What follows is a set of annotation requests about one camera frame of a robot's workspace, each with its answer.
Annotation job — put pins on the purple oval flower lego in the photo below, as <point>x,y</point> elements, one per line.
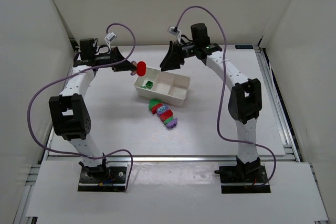
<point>162,109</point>

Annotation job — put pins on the green lego plates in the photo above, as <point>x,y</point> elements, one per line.
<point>153,107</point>

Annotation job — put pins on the red half-round lego brick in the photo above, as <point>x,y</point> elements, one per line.
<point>159,109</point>

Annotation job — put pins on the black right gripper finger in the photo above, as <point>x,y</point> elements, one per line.
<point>174,47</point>
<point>171,61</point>

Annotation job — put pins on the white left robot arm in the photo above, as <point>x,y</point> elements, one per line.
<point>69,114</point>

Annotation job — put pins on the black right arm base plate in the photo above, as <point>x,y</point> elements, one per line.
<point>234,182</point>

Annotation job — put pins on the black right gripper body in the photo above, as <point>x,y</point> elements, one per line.
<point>174,53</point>

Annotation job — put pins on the green top lego brick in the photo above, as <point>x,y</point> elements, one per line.
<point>154,102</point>

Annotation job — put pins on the red oval flower lego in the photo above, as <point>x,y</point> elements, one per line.
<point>141,68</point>

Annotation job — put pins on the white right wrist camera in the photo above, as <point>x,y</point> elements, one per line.
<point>173,30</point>

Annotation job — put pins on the green square lego brick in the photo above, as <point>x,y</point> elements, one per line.
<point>149,85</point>

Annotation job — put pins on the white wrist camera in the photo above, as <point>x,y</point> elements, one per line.
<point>173,30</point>
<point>110,37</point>

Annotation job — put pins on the red double half-round lego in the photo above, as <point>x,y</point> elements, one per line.
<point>166,115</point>

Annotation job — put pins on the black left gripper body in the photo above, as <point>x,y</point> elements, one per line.
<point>115,57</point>

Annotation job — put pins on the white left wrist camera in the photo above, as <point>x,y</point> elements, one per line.
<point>110,37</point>

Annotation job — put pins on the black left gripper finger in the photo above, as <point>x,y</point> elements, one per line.
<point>117,56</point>
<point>126,66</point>

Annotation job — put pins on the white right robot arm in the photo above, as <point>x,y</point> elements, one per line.
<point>245,101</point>

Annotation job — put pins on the white three-compartment tray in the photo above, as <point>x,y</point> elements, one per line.
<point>168,87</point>

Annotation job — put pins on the aluminium frame rail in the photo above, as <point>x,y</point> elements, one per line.
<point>184,158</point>

